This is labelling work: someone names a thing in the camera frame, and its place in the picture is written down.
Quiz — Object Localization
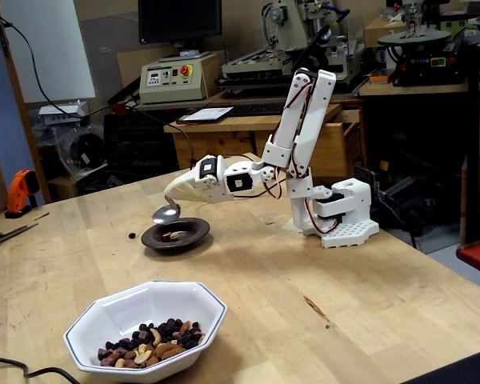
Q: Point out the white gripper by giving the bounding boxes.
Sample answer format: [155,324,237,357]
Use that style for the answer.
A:
[163,154,231,204]

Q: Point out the bent metal spoon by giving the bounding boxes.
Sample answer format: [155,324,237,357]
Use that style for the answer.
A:
[151,194,182,226]

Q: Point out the white octagonal bowl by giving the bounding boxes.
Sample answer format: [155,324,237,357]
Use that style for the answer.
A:
[62,280,229,374]

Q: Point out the mixed nuts and raisins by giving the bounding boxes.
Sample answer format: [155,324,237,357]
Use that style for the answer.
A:
[97,318,206,369]

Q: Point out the dark brown plate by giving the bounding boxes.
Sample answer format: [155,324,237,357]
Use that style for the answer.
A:
[140,217,211,251]

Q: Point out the beige masking tape wrap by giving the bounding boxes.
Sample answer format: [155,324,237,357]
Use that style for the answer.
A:
[163,170,210,203]

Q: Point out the wooden drawer desk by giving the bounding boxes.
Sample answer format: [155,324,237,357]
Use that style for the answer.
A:
[163,102,369,179]

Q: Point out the black equipment case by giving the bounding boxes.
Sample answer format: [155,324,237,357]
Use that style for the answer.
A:
[102,113,178,179]

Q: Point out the tablet with white screen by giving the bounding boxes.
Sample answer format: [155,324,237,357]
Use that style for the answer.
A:
[177,106,235,125]

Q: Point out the black keyboard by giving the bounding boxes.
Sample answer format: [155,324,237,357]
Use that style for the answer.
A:
[222,102,290,118]

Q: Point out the beige cnc control box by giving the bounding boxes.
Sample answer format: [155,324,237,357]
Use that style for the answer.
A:
[138,53,220,106]

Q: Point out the white electrical box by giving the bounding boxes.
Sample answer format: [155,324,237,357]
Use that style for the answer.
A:
[38,101,90,126]

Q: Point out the black computer monitor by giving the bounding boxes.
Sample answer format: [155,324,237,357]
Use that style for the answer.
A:
[138,0,224,62]

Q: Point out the orange black hand tool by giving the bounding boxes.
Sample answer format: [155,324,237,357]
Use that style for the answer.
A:
[4,169,41,219]

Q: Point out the beige benchtop milling machine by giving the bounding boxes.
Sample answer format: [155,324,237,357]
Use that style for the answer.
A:
[218,0,365,92]

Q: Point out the brown cardboard sheet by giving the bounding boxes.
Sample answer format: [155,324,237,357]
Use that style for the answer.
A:
[0,210,51,250]

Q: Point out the white board panel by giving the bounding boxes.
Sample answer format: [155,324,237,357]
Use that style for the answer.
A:
[0,0,97,104]

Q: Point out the wooden workbench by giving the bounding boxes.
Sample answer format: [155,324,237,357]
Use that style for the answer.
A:
[358,78,471,98]

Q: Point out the brown cardboard box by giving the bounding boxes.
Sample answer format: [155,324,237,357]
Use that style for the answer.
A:
[362,15,410,49]

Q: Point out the black benchtop machine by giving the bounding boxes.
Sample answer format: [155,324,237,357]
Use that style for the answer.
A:
[378,28,470,88]

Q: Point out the green box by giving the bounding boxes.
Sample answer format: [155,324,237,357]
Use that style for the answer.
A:
[439,10,480,33]

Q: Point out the black table mat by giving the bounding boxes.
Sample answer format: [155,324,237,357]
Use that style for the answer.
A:
[402,346,480,384]

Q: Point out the long black hanging cable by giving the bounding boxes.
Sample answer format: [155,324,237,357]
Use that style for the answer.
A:
[0,6,286,201]

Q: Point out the wooden post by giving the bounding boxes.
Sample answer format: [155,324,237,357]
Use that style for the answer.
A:
[0,0,53,205]

